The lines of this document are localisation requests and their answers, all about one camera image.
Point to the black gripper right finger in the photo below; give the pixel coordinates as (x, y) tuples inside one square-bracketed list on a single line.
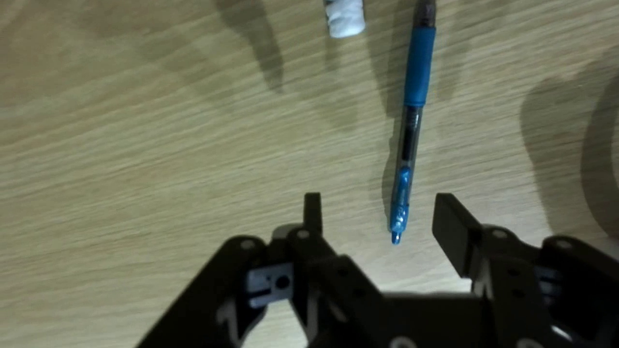
[(510, 263)]

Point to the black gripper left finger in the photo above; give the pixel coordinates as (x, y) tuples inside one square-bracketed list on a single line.
[(311, 270)]

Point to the blue pen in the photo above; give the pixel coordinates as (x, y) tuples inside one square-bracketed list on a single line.
[(419, 69)]

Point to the large crumpled white paper piece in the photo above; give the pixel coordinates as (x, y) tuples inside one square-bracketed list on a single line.
[(345, 17)]

